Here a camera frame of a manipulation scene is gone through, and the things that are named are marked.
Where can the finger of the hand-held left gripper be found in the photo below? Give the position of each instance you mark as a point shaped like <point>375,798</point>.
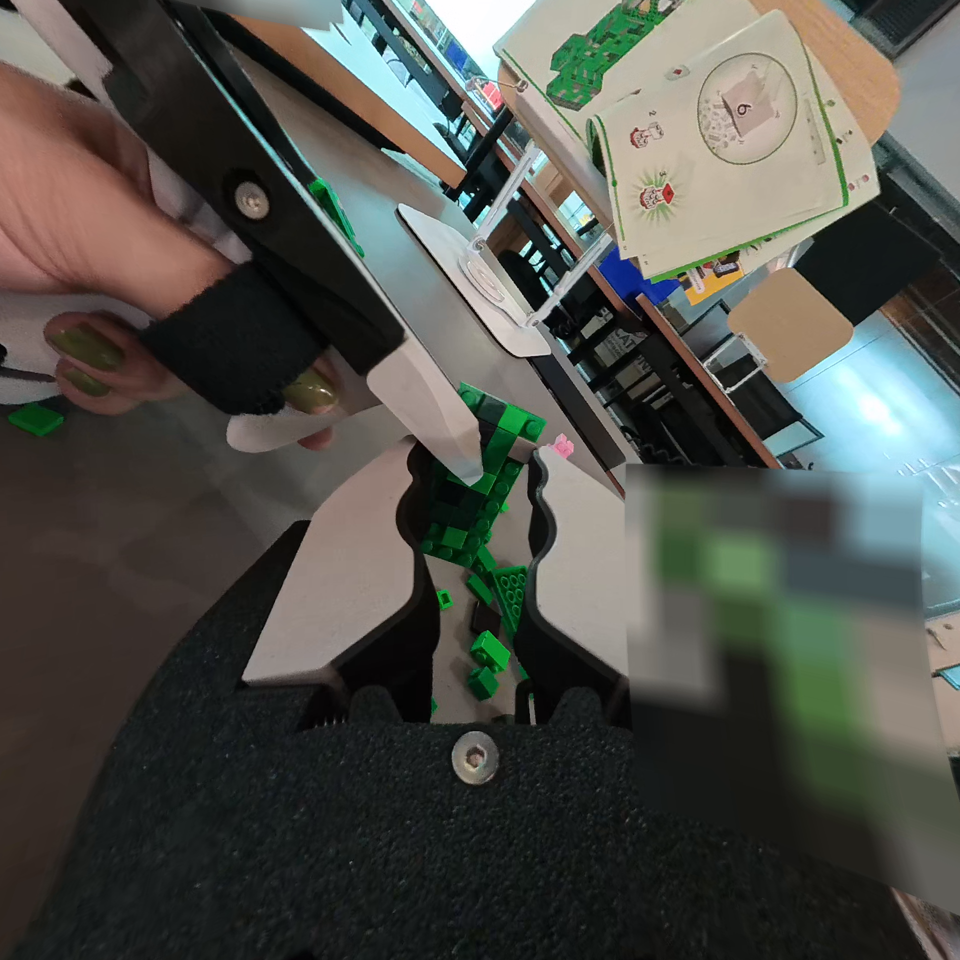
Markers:
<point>427,405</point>

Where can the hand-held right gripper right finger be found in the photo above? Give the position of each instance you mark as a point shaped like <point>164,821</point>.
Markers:
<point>585,585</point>

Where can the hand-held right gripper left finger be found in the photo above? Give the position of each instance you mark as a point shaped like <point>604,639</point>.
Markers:
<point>345,592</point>

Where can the green tiled lego plate assembly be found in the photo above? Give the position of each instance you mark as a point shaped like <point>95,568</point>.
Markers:
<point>510,435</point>

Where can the small green lego pieces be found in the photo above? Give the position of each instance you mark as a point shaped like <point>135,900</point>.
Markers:
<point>489,649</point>

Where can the large bare green lego plate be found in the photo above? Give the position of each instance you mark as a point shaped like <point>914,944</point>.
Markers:
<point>514,596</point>

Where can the dark brown lego tile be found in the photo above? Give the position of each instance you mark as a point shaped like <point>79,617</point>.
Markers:
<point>486,617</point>

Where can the pink lego pig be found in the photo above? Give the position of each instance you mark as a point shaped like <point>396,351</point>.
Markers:
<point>560,447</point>

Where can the lego instruction booklet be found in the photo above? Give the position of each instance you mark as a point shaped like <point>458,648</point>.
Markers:
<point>750,195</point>

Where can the person's left hand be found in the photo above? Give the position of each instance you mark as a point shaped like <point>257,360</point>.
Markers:
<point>75,210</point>

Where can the yellow leaflet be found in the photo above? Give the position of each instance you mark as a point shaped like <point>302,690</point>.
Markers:
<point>705,289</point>

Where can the tan rounded board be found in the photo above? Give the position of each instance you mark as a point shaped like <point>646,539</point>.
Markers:
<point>847,67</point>
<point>791,326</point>

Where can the green lego wall panel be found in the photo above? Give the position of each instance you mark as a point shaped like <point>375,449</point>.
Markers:
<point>334,214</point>

